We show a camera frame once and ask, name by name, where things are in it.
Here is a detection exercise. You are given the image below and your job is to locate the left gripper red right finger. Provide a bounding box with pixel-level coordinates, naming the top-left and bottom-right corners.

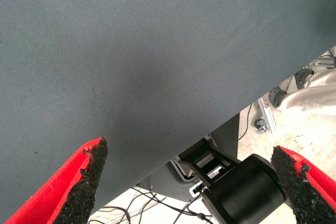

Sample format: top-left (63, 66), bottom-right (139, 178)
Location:
top-left (270, 145), bottom-right (336, 224)

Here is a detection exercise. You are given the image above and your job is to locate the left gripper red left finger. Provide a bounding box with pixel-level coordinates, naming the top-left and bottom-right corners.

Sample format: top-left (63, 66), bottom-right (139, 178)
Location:
top-left (4, 136), bottom-right (109, 224)

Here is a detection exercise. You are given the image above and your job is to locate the black robot torso joint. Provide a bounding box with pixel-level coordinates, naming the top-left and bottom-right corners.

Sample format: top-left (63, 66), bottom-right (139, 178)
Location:
top-left (178, 140), bottom-right (297, 224)

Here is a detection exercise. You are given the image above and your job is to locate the small caster wheel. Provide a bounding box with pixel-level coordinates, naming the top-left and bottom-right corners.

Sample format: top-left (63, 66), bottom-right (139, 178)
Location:
top-left (254, 118), bottom-right (267, 134)

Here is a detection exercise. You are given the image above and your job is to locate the white crumpled sheet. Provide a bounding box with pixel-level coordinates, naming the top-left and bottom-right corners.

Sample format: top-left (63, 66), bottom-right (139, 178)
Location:
top-left (277, 68), bottom-right (336, 116)

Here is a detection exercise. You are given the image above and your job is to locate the aluminium cross bar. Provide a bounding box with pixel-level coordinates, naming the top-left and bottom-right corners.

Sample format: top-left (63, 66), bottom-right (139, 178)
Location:
top-left (313, 60), bottom-right (336, 70)

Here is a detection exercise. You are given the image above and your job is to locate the dark grey table cloth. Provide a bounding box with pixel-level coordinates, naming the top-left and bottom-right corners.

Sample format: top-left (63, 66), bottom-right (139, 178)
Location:
top-left (0, 0), bottom-right (336, 224)

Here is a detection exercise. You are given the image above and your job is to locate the thin black floor cable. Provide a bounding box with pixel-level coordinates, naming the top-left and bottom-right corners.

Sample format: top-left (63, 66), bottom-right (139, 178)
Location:
top-left (237, 103), bottom-right (253, 141)

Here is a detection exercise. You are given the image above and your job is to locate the tangled black floor cable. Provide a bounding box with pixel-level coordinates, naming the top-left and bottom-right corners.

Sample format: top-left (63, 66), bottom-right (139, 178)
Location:
top-left (89, 186), bottom-right (214, 224)

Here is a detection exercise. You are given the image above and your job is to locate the grey perforated bracket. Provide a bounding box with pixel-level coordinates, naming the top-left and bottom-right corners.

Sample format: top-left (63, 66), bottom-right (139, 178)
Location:
top-left (268, 86), bottom-right (286, 107)

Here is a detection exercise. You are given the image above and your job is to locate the grey curved bracket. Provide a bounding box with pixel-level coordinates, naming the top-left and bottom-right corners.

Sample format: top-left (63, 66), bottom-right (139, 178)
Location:
top-left (293, 68), bottom-right (314, 89)

